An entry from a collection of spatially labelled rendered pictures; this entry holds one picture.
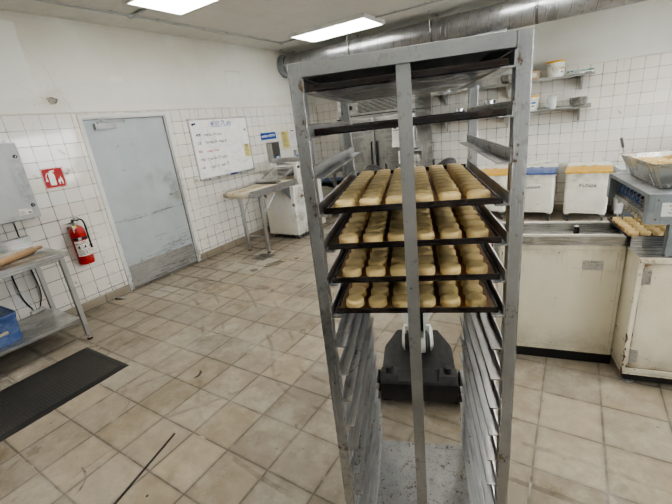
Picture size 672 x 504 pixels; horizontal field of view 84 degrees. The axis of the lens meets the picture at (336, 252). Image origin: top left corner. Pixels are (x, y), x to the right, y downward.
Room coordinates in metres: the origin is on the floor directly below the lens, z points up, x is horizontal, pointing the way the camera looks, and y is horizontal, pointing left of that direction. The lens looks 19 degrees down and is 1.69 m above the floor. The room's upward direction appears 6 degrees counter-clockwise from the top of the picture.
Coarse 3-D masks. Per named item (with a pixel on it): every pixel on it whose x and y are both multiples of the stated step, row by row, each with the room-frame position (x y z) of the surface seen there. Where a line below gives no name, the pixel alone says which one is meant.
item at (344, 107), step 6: (342, 102) 1.46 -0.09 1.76; (342, 108) 1.46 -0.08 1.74; (348, 108) 1.46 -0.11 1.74; (342, 114) 1.46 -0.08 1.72; (348, 114) 1.46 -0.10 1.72; (342, 120) 1.47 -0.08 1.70; (348, 120) 1.46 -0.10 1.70; (348, 138) 1.46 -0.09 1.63; (348, 144) 1.46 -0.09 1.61; (348, 162) 1.46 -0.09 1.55; (348, 168) 1.46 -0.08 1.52; (354, 168) 1.48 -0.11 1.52; (348, 174) 1.46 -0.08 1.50
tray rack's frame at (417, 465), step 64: (320, 64) 0.86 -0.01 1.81; (384, 64) 0.83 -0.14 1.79; (448, 64) 1.18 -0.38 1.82; (512, 128) 0.78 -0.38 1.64; (512, 192) 0.77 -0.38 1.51; (320, 256) 0.87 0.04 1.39; (512, 256) 0.77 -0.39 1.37; (512, 320) 0.77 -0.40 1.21; (512, 384) 0.77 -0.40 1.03; (384, 448) 1.43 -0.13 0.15; (448, 448) 1.39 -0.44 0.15
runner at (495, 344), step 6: (480, 318) 0.92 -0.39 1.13; (486, 318) 0.92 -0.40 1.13; (492, 318) 0.89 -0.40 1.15; (486, 324) 0.89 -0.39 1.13; (492, 324) 0.88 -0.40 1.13; (486, 330) 0.86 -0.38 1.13; (492, 330) 0.86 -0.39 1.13; (498, 330) 0.81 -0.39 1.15; (492, 336) 0.83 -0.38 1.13; (498, 336) 0.81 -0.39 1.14; (492, 342) 0.80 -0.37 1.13; (498, 342) 0.80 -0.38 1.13; (492, 348) 0.78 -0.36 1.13; (498, 348) 0.78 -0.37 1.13
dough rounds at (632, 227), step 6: (636, 216) 2.28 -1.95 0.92; (618, 222) 2.23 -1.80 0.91; (624, 222) 2.19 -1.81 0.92; (630, 222) 2.18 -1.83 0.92; (636, 222) 2.17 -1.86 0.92; (624, 228) 2.12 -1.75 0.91; (630, 228) 2.07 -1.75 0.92; (636, 228) 2.07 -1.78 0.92; (642, 228) 2.05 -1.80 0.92; (648, 228) 2.05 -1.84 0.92; (654, 228) 2.03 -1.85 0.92; (660, 228) 2.02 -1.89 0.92; (630, 234) 2.01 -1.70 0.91; (636, 234) 1.99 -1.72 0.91; (642, 234) 1.99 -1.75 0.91; (648, 234) 1.97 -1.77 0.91; (654, 234) 1.97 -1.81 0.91; (660, 234) 1.95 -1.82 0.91
